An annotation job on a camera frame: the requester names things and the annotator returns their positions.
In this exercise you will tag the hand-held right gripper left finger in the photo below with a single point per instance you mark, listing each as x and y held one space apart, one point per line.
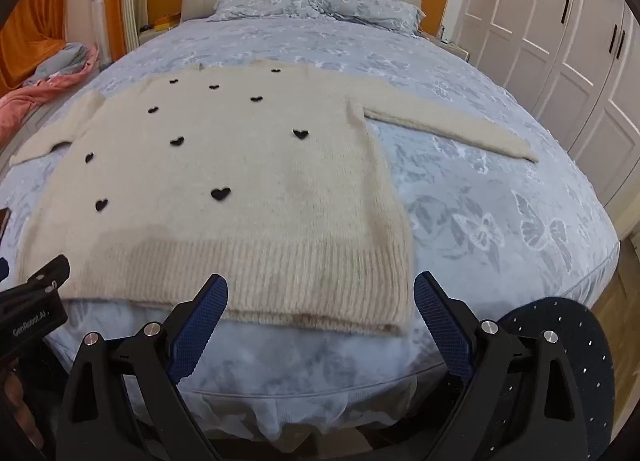
200 326

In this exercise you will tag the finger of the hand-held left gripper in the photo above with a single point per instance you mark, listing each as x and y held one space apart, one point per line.
50 273

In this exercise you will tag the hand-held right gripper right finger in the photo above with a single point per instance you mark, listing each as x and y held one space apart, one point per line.
440 313

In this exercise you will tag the cream sweater with black hearts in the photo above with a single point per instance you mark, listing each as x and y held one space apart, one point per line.
225 166

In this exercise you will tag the butterfly print bedspread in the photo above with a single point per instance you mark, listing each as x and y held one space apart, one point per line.
475 201

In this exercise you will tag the pink blanket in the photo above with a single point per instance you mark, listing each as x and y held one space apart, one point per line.
30 96

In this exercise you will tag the grey cloth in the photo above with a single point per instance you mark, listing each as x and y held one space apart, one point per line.
60 61

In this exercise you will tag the orange curtain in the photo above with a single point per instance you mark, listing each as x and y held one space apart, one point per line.
35 26

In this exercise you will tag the beige nightstand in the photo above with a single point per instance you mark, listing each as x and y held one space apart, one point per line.
447 47
157 31

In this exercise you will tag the white wardrobe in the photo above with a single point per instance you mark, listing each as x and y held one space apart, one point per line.
560 41

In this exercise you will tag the ruffled butterfly print pillow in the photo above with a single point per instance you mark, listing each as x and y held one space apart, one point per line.
370 3

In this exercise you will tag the flat butterfly print pillow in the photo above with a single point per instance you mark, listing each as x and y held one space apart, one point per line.
260 6

